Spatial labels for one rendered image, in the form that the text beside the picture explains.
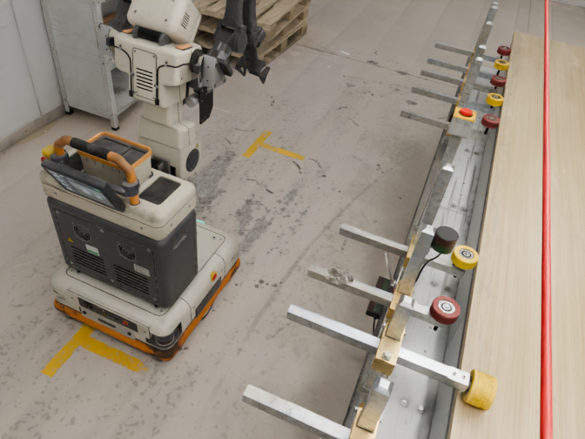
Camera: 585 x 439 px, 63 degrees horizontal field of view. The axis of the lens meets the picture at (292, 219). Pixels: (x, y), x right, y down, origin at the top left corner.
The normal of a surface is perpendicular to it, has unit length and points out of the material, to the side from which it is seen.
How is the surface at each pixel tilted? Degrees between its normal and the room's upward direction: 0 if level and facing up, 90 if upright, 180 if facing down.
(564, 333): 0
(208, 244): 0
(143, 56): 82
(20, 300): 0
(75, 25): 90
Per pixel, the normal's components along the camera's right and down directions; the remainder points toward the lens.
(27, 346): 0.11, -0.74
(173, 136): -0.37, 0.48
